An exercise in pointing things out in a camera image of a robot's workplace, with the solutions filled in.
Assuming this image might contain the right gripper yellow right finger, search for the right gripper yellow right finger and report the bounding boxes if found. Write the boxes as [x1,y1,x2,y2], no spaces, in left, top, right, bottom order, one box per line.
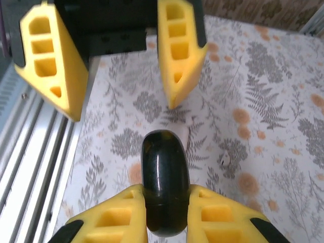
[186,184,292,243]

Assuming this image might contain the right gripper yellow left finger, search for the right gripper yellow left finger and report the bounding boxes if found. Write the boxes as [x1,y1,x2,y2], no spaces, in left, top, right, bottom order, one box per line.
[50,184,149,243]

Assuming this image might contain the black earbud charging case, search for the black earbud charging case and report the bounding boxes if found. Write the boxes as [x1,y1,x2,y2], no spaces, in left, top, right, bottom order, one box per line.
[140,129,191,237]

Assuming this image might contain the small white earbud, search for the small white earbud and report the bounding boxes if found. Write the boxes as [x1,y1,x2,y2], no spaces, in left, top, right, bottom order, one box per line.
[219,152,231,167]

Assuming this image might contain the floral patterned table cover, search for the floral patterned table cover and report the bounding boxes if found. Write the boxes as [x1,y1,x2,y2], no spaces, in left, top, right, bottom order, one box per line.
[54,15,324,243]

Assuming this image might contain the grey slotted cable duct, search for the grey slotted cable duct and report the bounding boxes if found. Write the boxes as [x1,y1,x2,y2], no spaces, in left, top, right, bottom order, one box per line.
[0,64,23,119]

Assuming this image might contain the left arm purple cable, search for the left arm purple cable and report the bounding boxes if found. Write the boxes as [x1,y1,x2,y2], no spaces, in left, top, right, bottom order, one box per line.
[0,0,8,58]

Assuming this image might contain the wide aluminium frame rail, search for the wide aluminium frame rail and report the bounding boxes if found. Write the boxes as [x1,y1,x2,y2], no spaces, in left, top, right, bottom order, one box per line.
[0,57,92,243]

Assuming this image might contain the aluminium frame post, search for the aluminium frame post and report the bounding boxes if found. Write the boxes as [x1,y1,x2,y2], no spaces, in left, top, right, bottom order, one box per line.
[300,4,324,38]

